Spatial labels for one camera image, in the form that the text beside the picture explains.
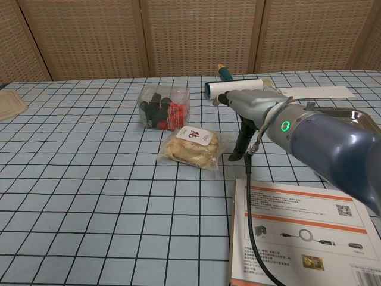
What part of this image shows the stainless steel tray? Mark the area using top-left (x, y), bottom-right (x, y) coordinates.
top-left (312, 106), bottom-right (381, 135)

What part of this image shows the blue checked tablecloth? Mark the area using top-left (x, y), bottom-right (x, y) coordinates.
top-left (0, 69), bottom-right (381, 286)

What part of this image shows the white paper card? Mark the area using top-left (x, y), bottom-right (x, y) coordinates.
top-left (275, 85), bottom-right (355, 100)

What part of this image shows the snack packet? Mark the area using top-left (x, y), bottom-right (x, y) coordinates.
top-left (157, 125), bottom-right (230, 172)

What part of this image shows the teal lint roller orange handle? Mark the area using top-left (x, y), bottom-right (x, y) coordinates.
top-left (204, 63), bottom-right (266, 101)

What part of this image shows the woven bamboo folding screen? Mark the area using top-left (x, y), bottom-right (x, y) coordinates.
top-left (0, 0), bottom-right (381, 86)

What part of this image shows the clear box of black-red pieces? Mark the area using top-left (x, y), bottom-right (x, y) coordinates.
top-left (138, 84), bottom-right (192, 132)

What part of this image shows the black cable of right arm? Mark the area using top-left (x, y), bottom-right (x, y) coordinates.
top-left (243, 95), bottom-right (294, 286)

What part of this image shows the orange white product box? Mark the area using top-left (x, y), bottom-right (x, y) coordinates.
top-left (228, 178), bottom-right (381, 286)

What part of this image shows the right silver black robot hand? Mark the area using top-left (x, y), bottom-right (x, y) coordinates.
top-left (213, 88), bottom-right (295, 163)

